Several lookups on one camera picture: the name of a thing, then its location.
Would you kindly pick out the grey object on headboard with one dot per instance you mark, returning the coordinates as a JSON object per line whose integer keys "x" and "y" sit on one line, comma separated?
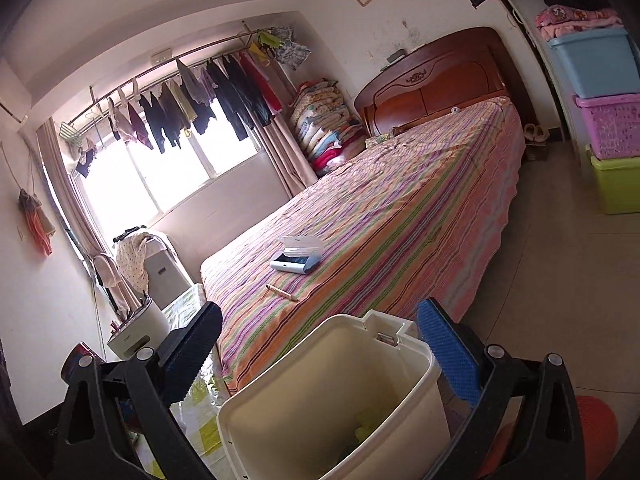
{"x": 398, "y": 54}

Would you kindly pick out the pair of slippers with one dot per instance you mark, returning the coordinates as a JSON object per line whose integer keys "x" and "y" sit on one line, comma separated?
{"x": 536, "y": 132}

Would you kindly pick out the wooden headboard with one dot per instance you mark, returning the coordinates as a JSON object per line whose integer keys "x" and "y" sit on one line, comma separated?
{"x": 450, "y": 75}

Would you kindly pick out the polka dot cloth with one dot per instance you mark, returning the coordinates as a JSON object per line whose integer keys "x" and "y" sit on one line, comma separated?
{"x": 132, "y": 260}

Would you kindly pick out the white countertop appliance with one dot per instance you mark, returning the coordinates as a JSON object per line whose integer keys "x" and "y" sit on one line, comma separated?
{"x": 137, "y": 332}

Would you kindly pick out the small brown box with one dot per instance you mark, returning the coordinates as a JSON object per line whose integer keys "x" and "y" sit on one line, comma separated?
{"x": 535, "y": 152}

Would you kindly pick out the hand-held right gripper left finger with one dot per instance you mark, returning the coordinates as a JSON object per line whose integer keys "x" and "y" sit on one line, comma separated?
{"x": 192, "y": 345}

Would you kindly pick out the yellow patterned table cover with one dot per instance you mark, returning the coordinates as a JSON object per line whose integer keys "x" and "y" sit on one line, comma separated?
{"x": 200, "y": 430}

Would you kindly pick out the orange clothes on wall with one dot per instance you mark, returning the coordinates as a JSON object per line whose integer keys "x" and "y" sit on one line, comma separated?
{"x": 37, "y": 225}

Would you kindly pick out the red plastic stool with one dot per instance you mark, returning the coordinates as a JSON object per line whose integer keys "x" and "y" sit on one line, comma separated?
{"x": 595, "y": 430}

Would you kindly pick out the blue storage box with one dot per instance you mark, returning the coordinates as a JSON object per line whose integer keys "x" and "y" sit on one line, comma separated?
{"x": 595, "y": 65}

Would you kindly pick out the row of hanging clothes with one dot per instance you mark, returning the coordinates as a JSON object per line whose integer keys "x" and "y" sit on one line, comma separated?
{"x": 165, "y": 110}

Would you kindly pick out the green patterned packet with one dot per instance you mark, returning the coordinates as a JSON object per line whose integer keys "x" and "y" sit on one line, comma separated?
{"x": 381, "y": 140}

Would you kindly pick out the stack of folded quilts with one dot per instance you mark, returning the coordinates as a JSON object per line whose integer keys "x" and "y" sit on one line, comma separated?
{"x": 325, "y": 125}

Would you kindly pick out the green storage box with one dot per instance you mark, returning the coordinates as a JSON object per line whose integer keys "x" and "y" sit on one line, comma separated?
{"x": 617, "y": 185}

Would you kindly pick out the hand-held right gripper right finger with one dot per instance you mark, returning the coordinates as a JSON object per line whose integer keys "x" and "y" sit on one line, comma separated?
{"x": 445, "y": 350}

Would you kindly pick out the pink plastic basket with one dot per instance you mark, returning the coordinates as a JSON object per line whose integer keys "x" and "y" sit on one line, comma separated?
{"x": 612, "y": 127}

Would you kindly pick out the cream plastic trash bin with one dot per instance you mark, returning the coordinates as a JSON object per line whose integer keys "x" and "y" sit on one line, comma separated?
{"x": 300, "y": 410}

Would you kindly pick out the pink folded blanket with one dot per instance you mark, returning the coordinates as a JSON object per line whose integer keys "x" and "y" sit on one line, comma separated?
{"x": 575, "y": 20}

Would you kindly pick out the window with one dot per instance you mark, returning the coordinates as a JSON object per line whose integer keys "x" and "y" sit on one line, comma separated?
{"x": 150, "y": 180}

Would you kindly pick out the bed with striped sheet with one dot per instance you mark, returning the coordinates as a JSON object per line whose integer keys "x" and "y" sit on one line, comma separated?
{"x": 400, "y": 210}

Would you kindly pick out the metal clothes rail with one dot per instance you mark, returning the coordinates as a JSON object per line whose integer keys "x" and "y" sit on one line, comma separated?
{"x": 150, "y": 72}

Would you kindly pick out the tan pen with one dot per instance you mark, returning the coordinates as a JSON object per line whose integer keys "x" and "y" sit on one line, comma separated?
{"x": 282, "y": 293}

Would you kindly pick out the pink hanging garment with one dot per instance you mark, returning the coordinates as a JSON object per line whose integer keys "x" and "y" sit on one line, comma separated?
{"x": 112, "y": 280}

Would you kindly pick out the beige curtain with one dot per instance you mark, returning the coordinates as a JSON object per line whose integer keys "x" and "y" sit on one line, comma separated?
{"x": 285, "y": 155}
{"x": 70, "y": 190}

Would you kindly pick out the floral garment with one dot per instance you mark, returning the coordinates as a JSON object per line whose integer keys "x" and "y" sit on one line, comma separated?
{"x": 292, "y": 52}

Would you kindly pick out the blue and white case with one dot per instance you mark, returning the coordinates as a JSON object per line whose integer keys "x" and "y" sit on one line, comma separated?
{"x": 295, "y": 262}

